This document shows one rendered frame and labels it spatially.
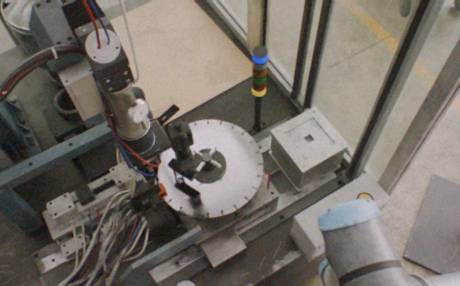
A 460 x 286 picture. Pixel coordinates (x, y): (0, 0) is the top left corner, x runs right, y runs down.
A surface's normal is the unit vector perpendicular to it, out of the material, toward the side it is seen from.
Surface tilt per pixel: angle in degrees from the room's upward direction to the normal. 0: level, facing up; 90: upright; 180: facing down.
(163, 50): 0
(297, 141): 0
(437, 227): 0
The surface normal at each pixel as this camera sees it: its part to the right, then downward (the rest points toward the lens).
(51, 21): -0.03, -0.51
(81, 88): 0.52, 0.73
